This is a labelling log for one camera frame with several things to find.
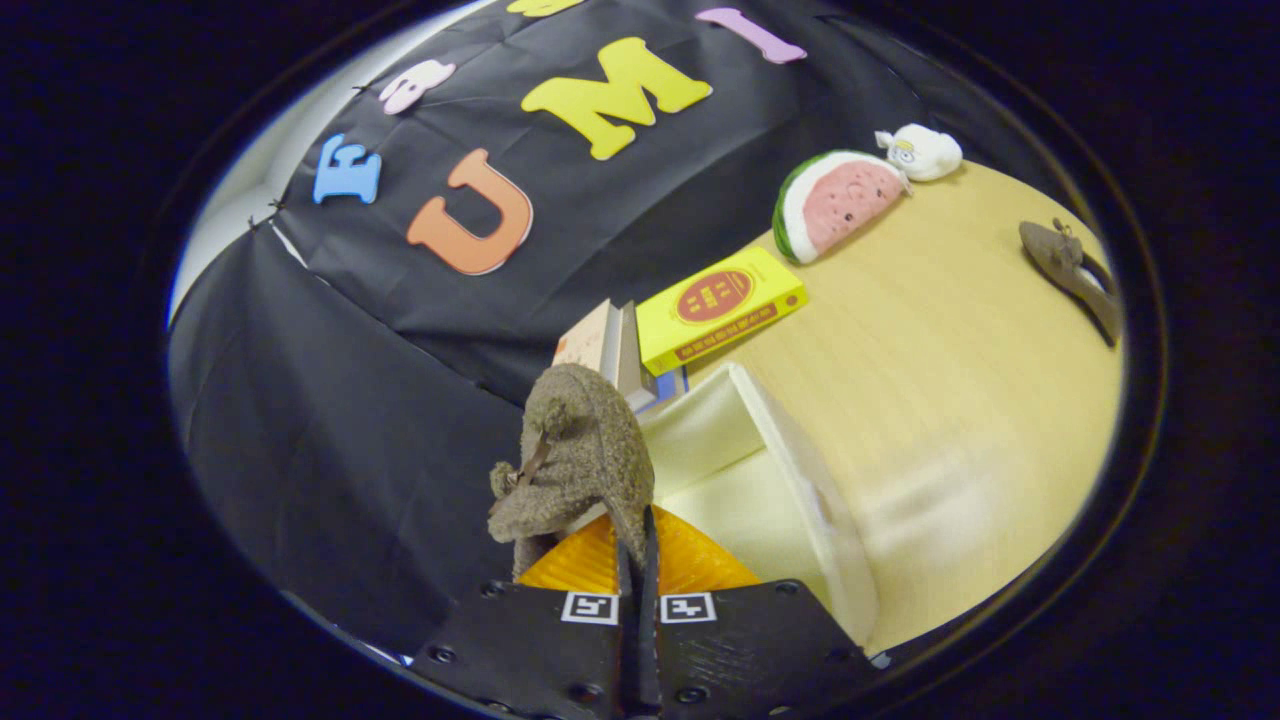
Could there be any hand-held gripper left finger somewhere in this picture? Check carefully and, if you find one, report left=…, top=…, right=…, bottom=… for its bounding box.
left=410, top=512, right=643, bottom=720

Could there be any yellow book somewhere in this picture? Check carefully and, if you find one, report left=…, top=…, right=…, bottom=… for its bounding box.
left=636, top=246, right=809, bottom=378

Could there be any grey book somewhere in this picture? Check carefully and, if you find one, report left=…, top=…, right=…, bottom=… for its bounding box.
left=615, top=300, right=661, bottom=413

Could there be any brown fuzzy shoe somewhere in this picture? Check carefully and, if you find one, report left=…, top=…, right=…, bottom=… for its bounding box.
left=1018, top=218, right=1123, bottom=348
left=487, top=362, right=656, bottom=581

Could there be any white plush toy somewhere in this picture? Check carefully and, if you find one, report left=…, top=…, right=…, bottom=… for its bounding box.
left=875, top=123, right=964, bottom=183

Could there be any watermelon slice plush toy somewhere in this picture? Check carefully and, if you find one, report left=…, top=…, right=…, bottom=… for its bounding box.
left=771, top=150, right=911, bottom=266

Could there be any cream storage box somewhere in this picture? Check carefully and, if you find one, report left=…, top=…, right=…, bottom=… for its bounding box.
left=640, top=362, right=881, bottom=649

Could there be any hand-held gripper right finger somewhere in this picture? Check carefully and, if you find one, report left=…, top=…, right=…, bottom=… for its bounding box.
left=640, top=505, right=879, bottom=720

